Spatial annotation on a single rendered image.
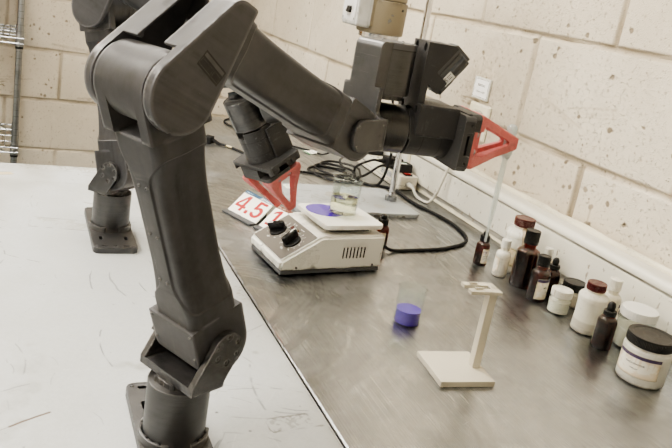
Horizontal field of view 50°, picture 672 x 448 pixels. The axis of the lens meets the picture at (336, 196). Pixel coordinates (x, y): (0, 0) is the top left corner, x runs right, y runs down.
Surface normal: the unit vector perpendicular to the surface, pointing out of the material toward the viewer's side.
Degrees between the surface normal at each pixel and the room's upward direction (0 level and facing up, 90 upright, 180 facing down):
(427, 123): 90
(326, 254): 90
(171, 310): 110
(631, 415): 0
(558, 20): 90
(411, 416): 0
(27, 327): 0
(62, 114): 90
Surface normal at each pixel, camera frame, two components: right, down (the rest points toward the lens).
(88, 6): -0.39, 0.19
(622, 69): -0.91, -0.04
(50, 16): 0.38, 0.31
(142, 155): -0.66, 0.42
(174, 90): 0.75, 0.30
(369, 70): -0.64, 0.10
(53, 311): 0.17, -0.95
